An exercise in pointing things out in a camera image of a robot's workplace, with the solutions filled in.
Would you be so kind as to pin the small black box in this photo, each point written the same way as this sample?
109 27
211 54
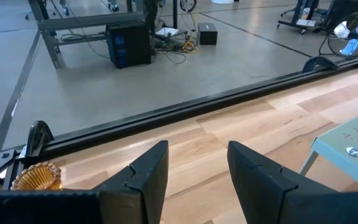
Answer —
207 34

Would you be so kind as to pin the amber ribbed glass candle holder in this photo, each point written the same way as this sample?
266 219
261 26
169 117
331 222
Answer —
37 177

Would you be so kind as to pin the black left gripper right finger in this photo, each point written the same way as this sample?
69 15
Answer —
269 193

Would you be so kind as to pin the grey metal workbench frame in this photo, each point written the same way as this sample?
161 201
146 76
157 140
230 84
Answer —
89 21

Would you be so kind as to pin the black arched rail bracket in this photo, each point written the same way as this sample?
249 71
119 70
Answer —
37 137
319 60

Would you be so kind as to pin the black vertical post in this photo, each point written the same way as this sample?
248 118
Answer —
175 14

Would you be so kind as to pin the white paper sheet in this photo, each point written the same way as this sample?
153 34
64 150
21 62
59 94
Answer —
166 31

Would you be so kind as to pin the pale green perforated metal shelf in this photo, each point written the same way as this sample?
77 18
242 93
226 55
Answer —
353 140

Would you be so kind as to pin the black equipment cabinet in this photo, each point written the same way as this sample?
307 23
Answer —
343 12

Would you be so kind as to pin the black table edge rail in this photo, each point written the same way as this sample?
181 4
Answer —
197 109

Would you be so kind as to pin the black computer tower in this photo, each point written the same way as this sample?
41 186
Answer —
129 45

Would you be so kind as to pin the floor fan with blue blades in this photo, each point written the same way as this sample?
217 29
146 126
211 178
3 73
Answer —
353 34

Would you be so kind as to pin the black wheeled cart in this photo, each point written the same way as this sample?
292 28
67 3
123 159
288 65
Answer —
291 24

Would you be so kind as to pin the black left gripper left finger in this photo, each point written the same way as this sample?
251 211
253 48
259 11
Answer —
135 193

